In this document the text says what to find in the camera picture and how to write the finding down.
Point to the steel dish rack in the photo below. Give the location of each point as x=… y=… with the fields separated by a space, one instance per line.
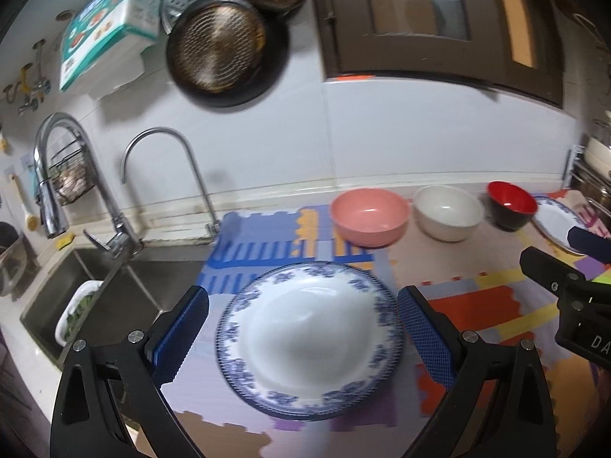
x=580 y=176

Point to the colourful patterned mat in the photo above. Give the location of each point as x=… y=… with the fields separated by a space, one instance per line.
x=487 y=305

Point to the black frying pan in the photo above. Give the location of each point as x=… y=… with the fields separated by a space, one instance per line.
x=217 y=52

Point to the white bowl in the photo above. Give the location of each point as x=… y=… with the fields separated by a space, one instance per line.
x=447 y=214

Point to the dark steel pot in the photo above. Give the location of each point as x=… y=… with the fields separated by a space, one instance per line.
x=14 y=257

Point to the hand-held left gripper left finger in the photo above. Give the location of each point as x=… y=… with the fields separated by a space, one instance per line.
x=184 y=338

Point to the pink bowl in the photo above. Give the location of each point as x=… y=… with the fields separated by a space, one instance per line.
x=370 y=217

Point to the chrome gooseneck faucet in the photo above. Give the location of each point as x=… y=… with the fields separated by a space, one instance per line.
x=191 y=162

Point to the teal and white tissue pack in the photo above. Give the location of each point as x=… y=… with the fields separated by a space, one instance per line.
x=107 y=24

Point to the chrome pull-down faucet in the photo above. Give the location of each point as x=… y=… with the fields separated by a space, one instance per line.
x=52 y=200

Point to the wall water valves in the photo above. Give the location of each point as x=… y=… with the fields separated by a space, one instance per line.
x=31 y=88

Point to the cream pot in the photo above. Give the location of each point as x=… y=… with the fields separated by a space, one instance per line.
x=599 y=155

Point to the brown cabinet door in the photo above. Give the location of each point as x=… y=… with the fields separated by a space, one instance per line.
x=429 y=19

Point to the red and black bowl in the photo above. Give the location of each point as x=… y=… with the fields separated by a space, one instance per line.
x=511 y=205

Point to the steel sink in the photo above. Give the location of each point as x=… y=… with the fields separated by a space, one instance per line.
x=138 y=276

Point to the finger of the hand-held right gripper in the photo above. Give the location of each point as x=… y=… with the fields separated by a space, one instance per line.
x=589 y=244
x=549 y=267

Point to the white basket with greens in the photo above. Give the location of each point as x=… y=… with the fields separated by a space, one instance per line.
x=79 y=310

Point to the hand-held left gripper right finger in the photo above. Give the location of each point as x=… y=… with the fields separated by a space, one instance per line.
x=426 y=338

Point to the blue patterned white plate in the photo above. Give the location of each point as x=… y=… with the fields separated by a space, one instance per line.
x=308 y=338
x=556 y=222

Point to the yellow sponge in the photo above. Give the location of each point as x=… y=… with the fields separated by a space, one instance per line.
x=65 y=241

